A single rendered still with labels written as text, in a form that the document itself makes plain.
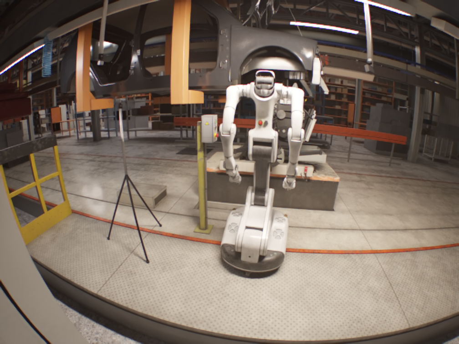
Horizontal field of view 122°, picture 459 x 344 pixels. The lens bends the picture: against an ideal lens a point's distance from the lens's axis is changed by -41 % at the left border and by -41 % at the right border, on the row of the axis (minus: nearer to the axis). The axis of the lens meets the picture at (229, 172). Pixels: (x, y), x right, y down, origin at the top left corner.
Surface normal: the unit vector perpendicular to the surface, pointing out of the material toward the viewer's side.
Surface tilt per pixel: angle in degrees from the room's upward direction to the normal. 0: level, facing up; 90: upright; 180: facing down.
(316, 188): 90
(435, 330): 90
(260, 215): 23
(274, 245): 38
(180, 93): 90
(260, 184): 110
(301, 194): 90
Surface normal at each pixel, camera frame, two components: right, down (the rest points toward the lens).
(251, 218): -0.08, -0.75
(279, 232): -0.14, -0.56
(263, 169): -0.25, 0.61
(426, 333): -0.18, 0.31
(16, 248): 0.98, 0.07
